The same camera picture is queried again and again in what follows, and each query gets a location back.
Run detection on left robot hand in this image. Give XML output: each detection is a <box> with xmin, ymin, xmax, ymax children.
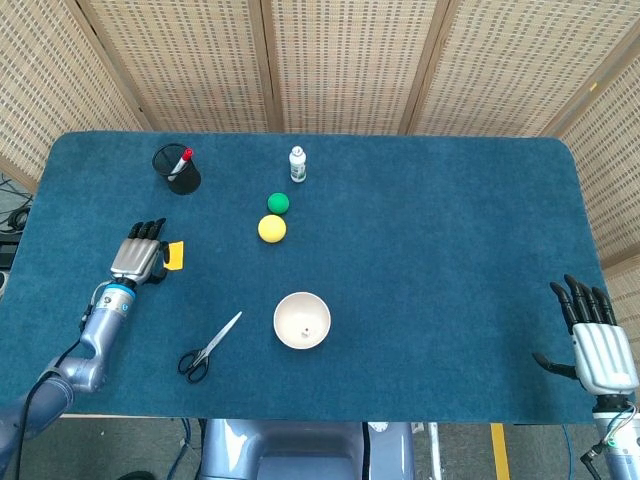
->
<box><xmin>109</xmin><ymin>217</ymin><xmax>170</xmax><ymax>287</ymax></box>

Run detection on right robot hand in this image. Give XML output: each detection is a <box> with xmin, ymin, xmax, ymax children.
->
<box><xmin>532</xmin><ymin>274</ymin><xmax>640</xmax><ymax>397</ymax></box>

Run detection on yellow sticky note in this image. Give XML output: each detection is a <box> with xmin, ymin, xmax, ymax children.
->
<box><xmin>165</xmin><ymin>240</ymin><xmax>185</xmax><ymax>273</ymax></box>

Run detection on black mesh pen holder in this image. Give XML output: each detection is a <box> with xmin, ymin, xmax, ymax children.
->
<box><xmin>151</xmin><ymin>143</ymin><xmax>202</xmax><ymax>196</ymax></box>

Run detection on red capped marker pen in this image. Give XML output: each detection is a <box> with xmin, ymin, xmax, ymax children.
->
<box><xmin>168</xmin><ymin>147</ymin><xmax>194</xmax><ymax>182</ymax></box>

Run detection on yellow ball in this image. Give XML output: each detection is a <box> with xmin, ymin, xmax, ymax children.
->
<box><xmin>257</xmin><ymin>214</ymin><xmax>288</xmax><ymax>244</ymax></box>

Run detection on cream white bowl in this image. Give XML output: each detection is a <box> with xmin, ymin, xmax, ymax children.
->
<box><xmin>272</xmin><ymin>291</ymin><xmax>332</xmax><ymax>350</ymax></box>

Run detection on small white bottle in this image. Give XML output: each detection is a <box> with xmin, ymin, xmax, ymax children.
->
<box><xmin>288</xmin><ymin>145</ymin><xmax>307</xmax><ymax>184</ymax></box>

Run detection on blue felt table mat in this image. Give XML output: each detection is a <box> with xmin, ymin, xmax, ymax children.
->
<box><xmin>0</xmin><ymin>130</ymin><xmax>614</xmax><ymax>425</ymax></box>

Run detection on blue-grey robot torso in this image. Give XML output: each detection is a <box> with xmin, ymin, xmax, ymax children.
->
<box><xmin>198</xmin><ymin>418</ymin><xmax>416</xmax><ymax>480</ymax></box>

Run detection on woven bamboo folding screen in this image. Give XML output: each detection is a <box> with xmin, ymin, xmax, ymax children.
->
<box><xmin>0</xmin><ymin>0</ymin><xmax>640</xmax><ymax>351</ymax></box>

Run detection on black handled scissors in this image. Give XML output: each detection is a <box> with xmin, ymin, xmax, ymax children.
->
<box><xmin>177</xmin><ymin>311</ymin><xmax>243</xmax><ymax>384</ymax></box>

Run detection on black cables on floor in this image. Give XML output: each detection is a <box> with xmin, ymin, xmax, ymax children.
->
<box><xmin>0</xmin><ymin>172</ymin><xmax>35</xmax><ymax>236</ymax></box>

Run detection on blue cable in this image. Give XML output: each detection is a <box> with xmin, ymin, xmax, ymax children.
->
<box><xmin>164</xmin><ymin>417</ymin><xmax>201</xmax><ymax>480</ymax></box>

